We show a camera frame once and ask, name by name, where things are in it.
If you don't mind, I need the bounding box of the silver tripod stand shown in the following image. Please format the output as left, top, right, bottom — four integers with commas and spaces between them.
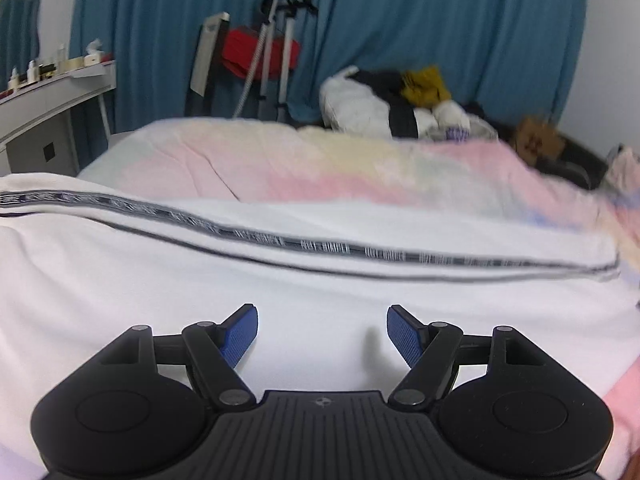
232, 0, 318, 122

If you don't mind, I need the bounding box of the white garment with striped trim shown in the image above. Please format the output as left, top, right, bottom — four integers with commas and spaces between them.
1, 174, 639, 458

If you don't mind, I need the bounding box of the mustard yellow garment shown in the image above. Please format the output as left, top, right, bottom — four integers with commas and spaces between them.
401, 65, 451, 108

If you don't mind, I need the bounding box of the blue curtain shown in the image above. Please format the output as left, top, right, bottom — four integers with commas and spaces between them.
69, 0, 589, 131

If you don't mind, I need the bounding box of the red cloth on chair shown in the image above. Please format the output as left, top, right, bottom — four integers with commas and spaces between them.
222, 26, 284, 80

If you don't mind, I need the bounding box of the white board leaning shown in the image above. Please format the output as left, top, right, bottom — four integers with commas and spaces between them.
190, 12, 230, 98

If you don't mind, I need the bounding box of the white puffy jacket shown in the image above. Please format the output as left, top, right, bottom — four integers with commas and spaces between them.
319, 66, 472, 142

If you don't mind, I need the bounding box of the pastel pink blue bed quilt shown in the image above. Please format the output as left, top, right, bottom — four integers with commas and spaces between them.
0, 117, 640, 480

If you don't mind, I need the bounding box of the black garment pile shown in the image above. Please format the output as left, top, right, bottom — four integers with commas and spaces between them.
463, 102, 608, 191

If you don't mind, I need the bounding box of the white desk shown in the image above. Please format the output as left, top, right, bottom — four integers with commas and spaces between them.
1, 61, 117, 177

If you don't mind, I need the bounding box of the brown cardboard box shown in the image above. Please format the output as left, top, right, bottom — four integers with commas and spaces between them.
511, 116, 566, 167

